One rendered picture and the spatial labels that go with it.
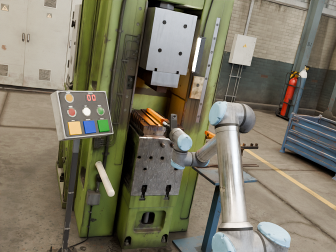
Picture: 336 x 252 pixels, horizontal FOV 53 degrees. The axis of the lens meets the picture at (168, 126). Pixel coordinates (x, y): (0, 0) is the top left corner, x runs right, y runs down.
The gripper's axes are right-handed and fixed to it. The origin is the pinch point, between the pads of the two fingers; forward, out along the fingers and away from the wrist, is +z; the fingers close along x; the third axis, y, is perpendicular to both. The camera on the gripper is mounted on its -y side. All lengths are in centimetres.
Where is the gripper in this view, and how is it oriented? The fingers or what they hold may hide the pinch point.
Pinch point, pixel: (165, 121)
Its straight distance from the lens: 232.8
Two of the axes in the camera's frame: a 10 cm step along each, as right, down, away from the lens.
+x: 9.2, 0.7, 3.8
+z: -3.5, -3.1, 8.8
